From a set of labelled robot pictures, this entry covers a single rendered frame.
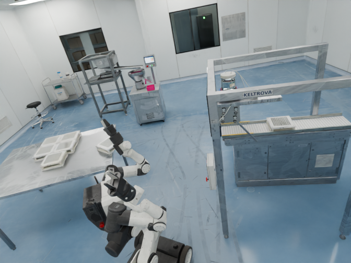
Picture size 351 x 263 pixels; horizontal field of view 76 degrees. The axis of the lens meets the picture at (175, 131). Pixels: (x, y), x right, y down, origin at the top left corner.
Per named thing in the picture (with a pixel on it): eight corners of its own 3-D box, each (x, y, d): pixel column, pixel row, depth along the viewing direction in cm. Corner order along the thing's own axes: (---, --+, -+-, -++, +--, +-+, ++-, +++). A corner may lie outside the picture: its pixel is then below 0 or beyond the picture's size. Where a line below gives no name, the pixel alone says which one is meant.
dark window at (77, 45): (73, 72, 719) (58, 35, 665) (73, 72, 720) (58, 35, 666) (113, 64, 709) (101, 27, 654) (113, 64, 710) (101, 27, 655)
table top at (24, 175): (-32, 208, 230) (-34, 205, 229) (14, 151, 326) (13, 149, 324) (112, 170, 243) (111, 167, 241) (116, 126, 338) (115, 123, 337)
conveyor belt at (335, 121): (222, 141, 256) (221, 138, 253) (221, 130, 277) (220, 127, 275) (355, 131, 229) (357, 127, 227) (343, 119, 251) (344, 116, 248)
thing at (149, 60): (149, 85, 490) (142, 57, 459) (150, 84, 499) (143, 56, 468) (160, 84, 488) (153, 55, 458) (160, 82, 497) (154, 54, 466)
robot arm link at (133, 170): (150, 177, 187) (124, 180, 174) (143, 171, 197) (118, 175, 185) (151, 164, 185) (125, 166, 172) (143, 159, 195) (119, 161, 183)
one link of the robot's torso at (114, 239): (120, 260, 159) (112, 245, 150) (106, 254, 165) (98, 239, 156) (141, 227, 180) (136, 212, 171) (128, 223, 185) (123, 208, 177)
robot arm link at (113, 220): (127, 232, 134) (103, 230, 132) (128, 225, 143) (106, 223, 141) (130, 214, 133) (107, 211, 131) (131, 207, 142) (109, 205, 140)
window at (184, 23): (175, 54, 694) (168, 12, 637) (175, 54, 695) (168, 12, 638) (220, 46, 683) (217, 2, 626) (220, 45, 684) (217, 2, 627)
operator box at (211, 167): (210, 190, 187) (206, 166, 174) (209, 176, 201) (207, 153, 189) (217, 190, 186) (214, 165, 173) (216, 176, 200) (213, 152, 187)
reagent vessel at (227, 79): (221, 93, 228) (220, 74, 219) (221, 87, 241) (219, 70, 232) (236, 91, 225) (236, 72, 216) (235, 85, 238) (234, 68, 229)
